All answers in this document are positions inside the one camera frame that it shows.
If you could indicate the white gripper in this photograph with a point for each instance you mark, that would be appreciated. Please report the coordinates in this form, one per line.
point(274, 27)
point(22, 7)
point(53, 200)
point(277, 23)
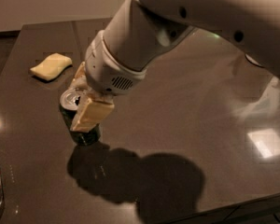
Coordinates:
point(106, 70)

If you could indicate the green soda can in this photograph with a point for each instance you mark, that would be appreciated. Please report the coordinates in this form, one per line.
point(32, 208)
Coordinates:
point(82, 132)

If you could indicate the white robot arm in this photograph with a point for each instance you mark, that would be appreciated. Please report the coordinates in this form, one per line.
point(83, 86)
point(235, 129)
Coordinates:
point(118, 57)

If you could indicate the yellow sponge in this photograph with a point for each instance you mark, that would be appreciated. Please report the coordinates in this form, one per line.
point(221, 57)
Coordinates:
point(51, 67)

